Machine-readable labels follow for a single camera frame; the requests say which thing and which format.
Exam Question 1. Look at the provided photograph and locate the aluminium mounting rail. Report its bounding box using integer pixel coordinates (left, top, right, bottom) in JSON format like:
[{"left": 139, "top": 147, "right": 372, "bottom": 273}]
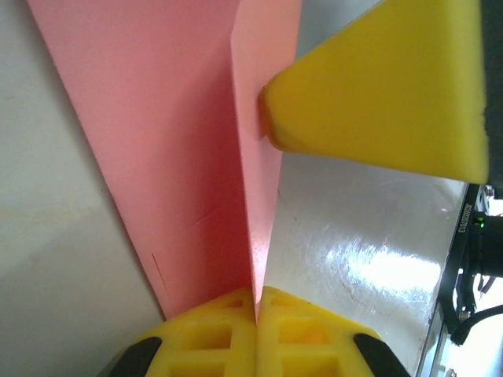
[{"left": 414, "top": 302, "right": 503, "bottom": 377}]

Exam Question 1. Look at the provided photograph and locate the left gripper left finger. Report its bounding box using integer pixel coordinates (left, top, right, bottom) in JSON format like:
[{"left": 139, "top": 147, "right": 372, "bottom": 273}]
[{"left": 108, "top": 288, "right": 259, "bottom": 377}]

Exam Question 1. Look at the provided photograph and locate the pink square paper sheet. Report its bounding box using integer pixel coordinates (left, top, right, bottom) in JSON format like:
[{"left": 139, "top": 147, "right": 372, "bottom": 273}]
[{"left": 26, "top": 0, "right": 304, "bottom": 321}]

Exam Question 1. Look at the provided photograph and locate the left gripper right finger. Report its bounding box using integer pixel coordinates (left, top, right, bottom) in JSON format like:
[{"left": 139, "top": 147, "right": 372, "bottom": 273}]
[{"left": 257, "top": 286, "right": 409, "bottom": 377}]

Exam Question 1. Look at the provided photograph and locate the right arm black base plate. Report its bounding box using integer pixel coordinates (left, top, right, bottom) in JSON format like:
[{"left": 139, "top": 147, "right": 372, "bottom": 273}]
[{"left": 442, "top": 183, "right": 479, "bottom": 339}]

